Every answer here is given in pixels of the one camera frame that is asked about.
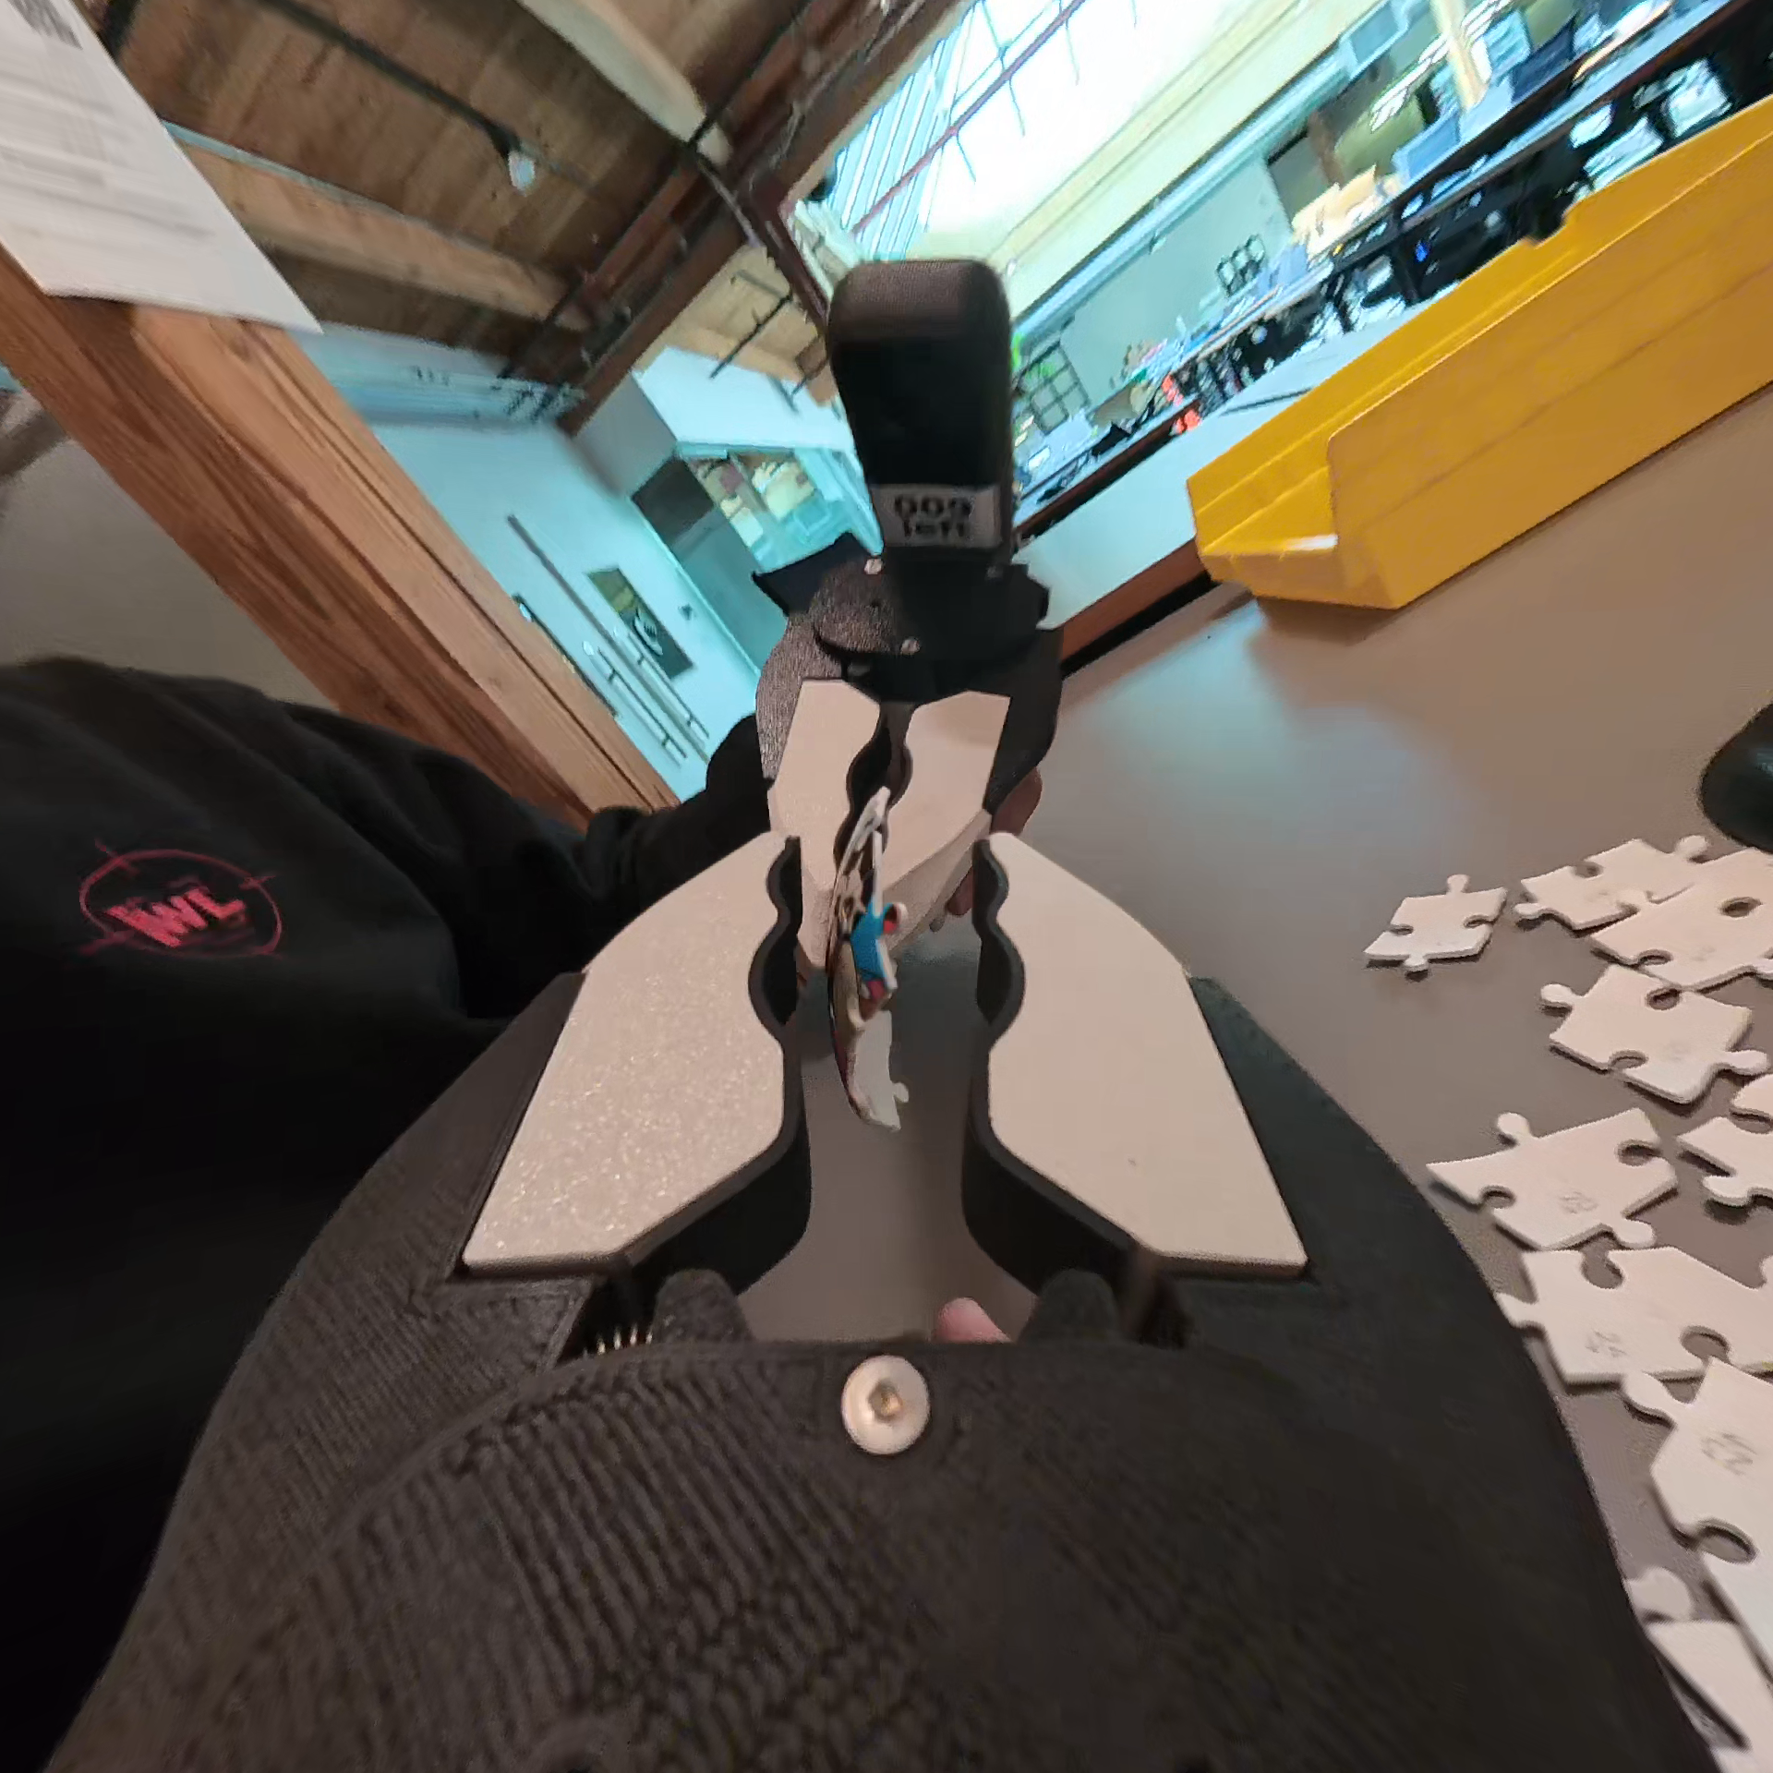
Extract black round stand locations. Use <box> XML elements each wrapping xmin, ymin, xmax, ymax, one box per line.
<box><xmin>1698</xmin><ymin>718</ymin><xmax>1773</xmax><ymax>850</ymax></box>

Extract pile of white puzzle pieces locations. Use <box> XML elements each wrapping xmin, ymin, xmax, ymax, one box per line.
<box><xmin>1364</xmin><ymin>834</ymin><xmax>1773</xmax><ymax>1773</ymax></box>

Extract wooden post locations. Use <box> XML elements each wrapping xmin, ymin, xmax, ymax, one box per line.
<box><xmin>0</xmin><ymin>249</ymin><xmax>680</xmax><ymax>834</ymax></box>

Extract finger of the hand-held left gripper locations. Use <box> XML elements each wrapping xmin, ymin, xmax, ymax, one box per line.
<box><xmin>763</xmin><ymin>679</ymin><xmax>898</xmax><ymax>976</ymax></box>
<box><xmin>885</xmin><ymin>693</ymin><xmax>1014</xmax><ymax>934</ymax></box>

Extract yellow plastic bin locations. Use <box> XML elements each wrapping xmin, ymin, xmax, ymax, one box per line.
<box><xmin>1185</xmin><ymin>95</ymin><xmax>1773</xmax><ymax>613</ymax></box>

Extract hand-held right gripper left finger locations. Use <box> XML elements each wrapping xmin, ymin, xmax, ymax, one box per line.
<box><xmin>457</xmin><ymin>832</ymin><xmax>814</xmax><ymax>1290</ymax></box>

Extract long black workbench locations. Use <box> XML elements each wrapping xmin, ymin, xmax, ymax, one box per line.
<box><xmin>1177</xmin><ymin>0</ymin><xmax>1773</xmax><ymax>419</ymax></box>

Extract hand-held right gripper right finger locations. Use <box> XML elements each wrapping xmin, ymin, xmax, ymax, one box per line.
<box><xmin>963</xmin><ymin>832</ymin><xmax>1311</xmax><ymax>1301</ymax></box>

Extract person's black sweatshirt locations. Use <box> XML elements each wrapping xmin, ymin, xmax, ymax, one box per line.
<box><xmin>0</xmin><ymin>657</ymin><xmax>652</xmax><ymax>1773</ymax></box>

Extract paper notice sheet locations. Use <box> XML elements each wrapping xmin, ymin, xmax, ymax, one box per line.
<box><xmin>0</xmin><ymin>0</ymin><xmax>322</xmax><ymax>334</ymax></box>

